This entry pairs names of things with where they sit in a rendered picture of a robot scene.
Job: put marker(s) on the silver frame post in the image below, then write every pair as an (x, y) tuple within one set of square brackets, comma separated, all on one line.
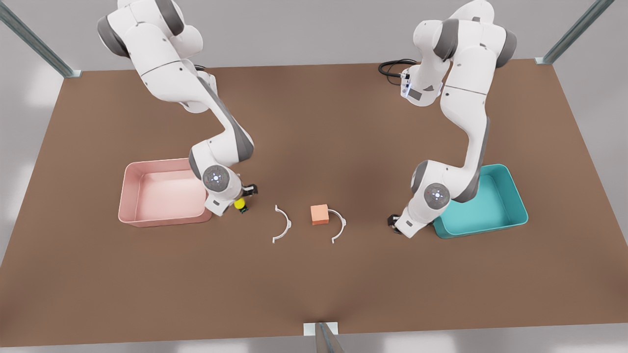
[(34, 41), (574, 32), (325, 338)]

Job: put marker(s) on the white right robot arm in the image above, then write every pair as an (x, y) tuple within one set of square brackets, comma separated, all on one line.
[(171, 73)]

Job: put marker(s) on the pink storage box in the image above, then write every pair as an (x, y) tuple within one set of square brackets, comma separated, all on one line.
[(164, 193)]

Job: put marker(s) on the orange cube block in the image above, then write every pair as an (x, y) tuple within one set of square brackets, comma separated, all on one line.
[(319, 214)]

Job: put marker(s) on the yellow button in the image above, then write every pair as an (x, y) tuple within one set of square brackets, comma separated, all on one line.
[(240, 204)]

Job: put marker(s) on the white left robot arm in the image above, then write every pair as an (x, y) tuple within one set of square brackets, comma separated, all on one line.
[(466, 88)]

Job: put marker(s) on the blue storage box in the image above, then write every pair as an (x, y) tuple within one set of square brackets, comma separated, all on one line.
[(483, 206)]

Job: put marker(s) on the white curved clip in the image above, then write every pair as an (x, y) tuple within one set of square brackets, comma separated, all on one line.
[(339, 224), (283, 224)]

